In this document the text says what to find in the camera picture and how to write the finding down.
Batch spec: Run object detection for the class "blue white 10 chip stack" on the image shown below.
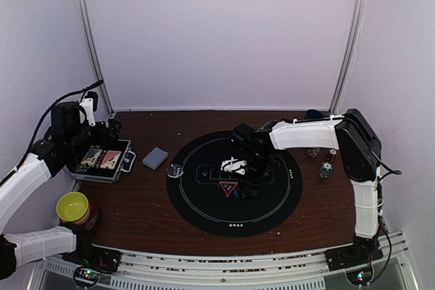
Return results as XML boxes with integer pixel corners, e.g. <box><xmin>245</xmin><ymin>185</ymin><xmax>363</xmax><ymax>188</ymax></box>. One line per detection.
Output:
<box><xmin>307</xmin><ymin>147</ymin><xmax>320</xmax><ymax>158</ymax></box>

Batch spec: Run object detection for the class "aluminium poker case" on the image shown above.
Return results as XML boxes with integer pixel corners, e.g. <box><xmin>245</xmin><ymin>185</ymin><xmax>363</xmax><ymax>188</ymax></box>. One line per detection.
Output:
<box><xmin>70</xmin><ymin>140</ymin><xmax>137</xmax><ymax>184</ymax></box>

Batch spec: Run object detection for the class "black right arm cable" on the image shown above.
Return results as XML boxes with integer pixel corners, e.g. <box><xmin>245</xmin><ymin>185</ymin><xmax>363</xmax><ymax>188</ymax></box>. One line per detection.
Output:
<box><xmin>368</xmin><ymin>147</ymin><xmax>402</xmax><ymax>284</ymax></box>

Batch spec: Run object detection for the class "green blue 50 chip stack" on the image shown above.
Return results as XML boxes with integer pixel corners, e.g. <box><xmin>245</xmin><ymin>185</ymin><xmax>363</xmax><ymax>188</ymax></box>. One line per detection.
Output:
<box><xmin>319</xmin><ymin>162</ymin><xmax>333</xmax><ymax>179</ymax></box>

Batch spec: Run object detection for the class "red triangular all-in marker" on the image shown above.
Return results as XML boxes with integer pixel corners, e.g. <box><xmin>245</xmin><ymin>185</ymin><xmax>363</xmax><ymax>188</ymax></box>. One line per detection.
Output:
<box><xmin>219</xmin><ymin>181</ymin><xmax>238</xmax><ymax>198</ymax></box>

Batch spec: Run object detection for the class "grey card deck box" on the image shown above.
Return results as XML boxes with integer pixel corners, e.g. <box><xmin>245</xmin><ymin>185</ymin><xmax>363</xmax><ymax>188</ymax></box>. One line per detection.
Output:
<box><xmin>142</xmin><ymin>147</ymin><xmax>169</xmax><ymax>170</ymax></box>

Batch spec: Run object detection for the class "red black 100 chip stack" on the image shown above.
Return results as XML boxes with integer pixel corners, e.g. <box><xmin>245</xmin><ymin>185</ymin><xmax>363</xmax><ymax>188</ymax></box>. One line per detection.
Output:
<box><xmin>325</xmin><ymin>149</ymin><xmax>337</xmax><ymax>164</ymax></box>

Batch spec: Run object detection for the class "right aluminium frame post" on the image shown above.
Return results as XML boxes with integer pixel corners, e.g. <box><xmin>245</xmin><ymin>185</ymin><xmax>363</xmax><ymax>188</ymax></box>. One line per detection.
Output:
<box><xmin>328</xmin><ymin>0</ymin><xmax>368</xmax><ymax>114</ymax></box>

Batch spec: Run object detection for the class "round black poker mat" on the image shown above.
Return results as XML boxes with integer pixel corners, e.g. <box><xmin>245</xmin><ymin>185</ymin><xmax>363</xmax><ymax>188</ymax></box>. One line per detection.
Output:
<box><xmin>167</xmin><ymin>130</ymin><xmax>302</xmax><ymax>237</ymax></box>

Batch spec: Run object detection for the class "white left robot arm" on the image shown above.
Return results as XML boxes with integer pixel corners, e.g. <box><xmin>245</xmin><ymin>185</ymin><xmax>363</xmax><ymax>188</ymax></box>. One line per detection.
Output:
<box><xmin>1</xmin><ymin>88</ymin><xmax>122</xmax><ymax>279</ymax></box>

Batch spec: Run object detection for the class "aluminium front rail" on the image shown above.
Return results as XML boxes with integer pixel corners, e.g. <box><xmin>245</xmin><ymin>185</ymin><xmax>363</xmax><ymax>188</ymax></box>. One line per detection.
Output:
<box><xmin>40</xmin><ymin>230</ymin><xmax>408</xmax><ymax>290</ymax></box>

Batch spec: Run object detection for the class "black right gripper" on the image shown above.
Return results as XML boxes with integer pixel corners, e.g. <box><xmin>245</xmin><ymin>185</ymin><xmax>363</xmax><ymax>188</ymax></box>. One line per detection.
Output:
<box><xmin>237</xmin><ymin>151</ymin><xmax>272</xmax><ymax>200</ymax></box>

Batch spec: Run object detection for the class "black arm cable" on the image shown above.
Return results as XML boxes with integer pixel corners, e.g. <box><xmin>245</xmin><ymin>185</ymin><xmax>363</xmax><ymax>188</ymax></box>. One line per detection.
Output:
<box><xmin>20</xmin><ymin>79</ymin><xmax>104</xmax><ymax>165</ymax></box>
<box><xmin>368</xmin><ymin>147</ymin><xmax>402</xmax><ymax>284</ymax></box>

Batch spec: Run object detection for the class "yellow-green bowl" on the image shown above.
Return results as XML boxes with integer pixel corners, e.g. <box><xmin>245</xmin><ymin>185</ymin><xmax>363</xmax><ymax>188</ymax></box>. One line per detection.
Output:
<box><xmin>56</xmin><ymin>192</ymin><xmax>90</xmax><ymax>225</ymax></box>

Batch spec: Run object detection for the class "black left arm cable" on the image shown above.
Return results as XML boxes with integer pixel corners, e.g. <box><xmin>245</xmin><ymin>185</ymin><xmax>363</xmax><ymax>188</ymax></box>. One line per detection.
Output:
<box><xmin>20</xmin><ymin>79</ymin><xmax>104</xmax><ymax>165</ymax></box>

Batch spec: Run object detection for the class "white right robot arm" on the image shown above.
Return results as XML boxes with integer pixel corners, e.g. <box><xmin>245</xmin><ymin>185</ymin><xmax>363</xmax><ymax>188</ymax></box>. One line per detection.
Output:
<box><xmin>220</xmin><ymin>109</ymin><xmax>383</xmax><ymax>271</ymax></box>

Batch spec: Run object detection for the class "left aluminium frame post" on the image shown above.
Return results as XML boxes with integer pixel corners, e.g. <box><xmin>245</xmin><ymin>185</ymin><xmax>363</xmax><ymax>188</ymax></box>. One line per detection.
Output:
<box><xmin>70</xmin><ymin>0</ymin><xmax>115</xmax><ymax>114</ymax></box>

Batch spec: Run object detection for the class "aluminium frame post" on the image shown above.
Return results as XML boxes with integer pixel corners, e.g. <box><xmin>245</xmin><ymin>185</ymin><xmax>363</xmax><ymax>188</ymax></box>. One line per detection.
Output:
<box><xmin>328</xmin><ymin>0</ymin><xmax>368</xmax><ymax>114</ymax></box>
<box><xmin>70</xmin><ymin>0</ymin><xmax>115</xmax><ymax>114</ymax></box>

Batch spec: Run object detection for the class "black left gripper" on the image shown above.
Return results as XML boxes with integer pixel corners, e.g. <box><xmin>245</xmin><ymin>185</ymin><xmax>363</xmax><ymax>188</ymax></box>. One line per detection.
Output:
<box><xmin>66</xmin><ymin>117</ymin><xmax>121</xmax><ymax>155</ymax></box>

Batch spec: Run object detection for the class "clear round dealer button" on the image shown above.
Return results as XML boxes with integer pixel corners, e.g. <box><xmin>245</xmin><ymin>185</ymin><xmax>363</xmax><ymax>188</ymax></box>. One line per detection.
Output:
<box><xmin>167</xmin><ymin>164</ymin><xmax>184</xmax><ymax>179</ymax></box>

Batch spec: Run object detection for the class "dark blue mug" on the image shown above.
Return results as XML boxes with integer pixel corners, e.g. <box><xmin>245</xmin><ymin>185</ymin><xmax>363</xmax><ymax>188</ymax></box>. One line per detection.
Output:
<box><xmin>304</xmin><ymin>109</ymin><xmax>329</xmax><ymax>120</ymax></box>

